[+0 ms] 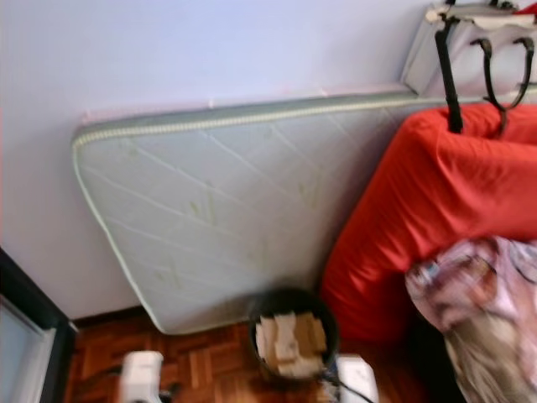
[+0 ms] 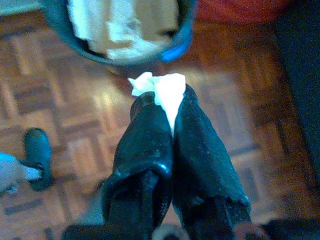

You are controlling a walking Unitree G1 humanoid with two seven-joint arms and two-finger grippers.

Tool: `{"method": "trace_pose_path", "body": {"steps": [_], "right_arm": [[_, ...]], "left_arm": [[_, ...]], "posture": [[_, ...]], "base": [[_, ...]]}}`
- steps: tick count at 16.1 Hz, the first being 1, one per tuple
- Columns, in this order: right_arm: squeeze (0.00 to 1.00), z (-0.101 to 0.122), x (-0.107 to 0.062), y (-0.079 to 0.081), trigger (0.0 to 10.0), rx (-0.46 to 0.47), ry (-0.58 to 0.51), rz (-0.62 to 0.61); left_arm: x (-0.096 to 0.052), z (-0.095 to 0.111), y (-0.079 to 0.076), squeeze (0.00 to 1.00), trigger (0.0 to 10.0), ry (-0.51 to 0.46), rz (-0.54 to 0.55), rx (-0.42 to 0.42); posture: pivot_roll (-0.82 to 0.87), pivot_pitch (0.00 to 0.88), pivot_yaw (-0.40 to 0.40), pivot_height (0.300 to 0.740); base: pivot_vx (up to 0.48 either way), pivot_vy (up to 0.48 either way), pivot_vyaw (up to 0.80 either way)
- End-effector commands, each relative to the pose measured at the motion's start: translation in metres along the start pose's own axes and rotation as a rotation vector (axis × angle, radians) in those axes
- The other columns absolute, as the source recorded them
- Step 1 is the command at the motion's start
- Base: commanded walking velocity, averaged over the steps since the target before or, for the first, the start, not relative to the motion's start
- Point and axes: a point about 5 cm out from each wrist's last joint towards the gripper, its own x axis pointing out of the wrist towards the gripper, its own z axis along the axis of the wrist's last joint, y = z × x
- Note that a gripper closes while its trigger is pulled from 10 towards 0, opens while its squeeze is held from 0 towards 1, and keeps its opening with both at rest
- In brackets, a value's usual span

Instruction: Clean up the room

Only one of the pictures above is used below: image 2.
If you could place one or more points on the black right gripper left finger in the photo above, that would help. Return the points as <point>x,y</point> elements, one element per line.
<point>142,155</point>

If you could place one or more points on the crumpled brown paper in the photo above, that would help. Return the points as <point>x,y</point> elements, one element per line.
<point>162,15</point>

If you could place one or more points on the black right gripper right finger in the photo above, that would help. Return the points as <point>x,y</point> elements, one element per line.
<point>200,162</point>

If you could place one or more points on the crumpled white paper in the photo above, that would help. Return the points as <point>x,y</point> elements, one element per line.
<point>120,30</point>

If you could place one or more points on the black bin with blue rim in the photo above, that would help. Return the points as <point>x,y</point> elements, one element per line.
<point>186,30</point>

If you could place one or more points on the white tissue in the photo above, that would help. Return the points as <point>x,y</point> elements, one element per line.
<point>167,90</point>

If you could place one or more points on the large red cushion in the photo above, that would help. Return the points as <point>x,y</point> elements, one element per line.
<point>237,10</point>

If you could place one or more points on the bed with beige floral sheet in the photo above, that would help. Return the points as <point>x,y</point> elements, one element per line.
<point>305,75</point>

